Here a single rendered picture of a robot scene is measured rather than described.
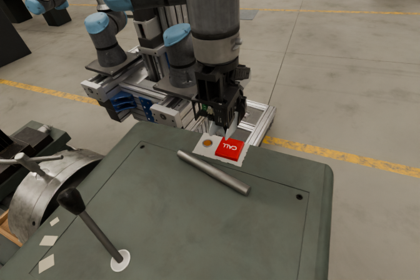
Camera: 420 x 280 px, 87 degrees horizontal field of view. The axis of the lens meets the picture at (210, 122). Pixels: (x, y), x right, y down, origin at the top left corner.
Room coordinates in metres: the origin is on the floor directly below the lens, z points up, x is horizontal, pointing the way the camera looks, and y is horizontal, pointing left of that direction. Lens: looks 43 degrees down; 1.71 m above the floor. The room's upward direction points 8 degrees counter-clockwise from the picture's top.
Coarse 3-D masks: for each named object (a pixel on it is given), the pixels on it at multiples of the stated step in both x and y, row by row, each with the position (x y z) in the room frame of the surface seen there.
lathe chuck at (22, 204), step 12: (72, 156) 0.45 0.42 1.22; (84, 156) 0.45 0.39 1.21; (48, 168) 0.40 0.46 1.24; (60, 168) 0.39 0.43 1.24; (24, 180) 0.37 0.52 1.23; (36, 180) 0.37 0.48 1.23; (48, 180) 0.36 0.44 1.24; (24, 192) 0.34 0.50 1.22; (36, 192) 0.33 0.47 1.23; (12, 204) 0.32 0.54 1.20; (24, 204) 0.31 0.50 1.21; (12, 216) 0.30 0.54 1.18; (24, 216) 0.29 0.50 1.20; (12, 228) 0.28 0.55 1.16; (24, 228) 0.27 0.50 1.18; (24, 240) 0.25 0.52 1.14
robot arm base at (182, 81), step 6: (174, 66) 0.84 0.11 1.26; (180, 66) 0.83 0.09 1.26; (186, 66) 0.83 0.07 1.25; (192, 66) 0.85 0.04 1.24; (174, 72) 0.84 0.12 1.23; (180, 72) 0.83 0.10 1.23; (186, 72) 0.83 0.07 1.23; (192, 72) 0.84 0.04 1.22; (174, 78) 0.83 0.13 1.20; (180, 78) 0.82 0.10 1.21; (186, 78) 0.83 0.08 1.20; (192, 78) 0.83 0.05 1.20; (174, 84) 0.83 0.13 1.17; (180, 84) 0.82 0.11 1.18; (186, 84) 0.81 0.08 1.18; (192, 84) 0.82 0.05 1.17
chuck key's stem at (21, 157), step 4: (20, 152) 0.39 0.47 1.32; (16, 156) 0.38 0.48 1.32; (20, 156) 0.38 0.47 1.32; (24, 156) 0.38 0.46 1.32; (16, 160) 0.37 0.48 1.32; (20, 160) 0.37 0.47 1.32; (24, 160) 0.37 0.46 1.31; (24, 164) 0.37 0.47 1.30; (28, 164) 0.37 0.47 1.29; (32, 164) 0.38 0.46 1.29; (36, 164) 0.38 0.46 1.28; (28, 168) 0.37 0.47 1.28; (32, 168) 0.37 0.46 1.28; (36, 168) 0.38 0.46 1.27; (36, 172) 0.37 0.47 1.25; (40, 172) 0.38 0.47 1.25; (44, 172) 0.38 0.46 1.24; (40, 176) 0.38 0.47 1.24
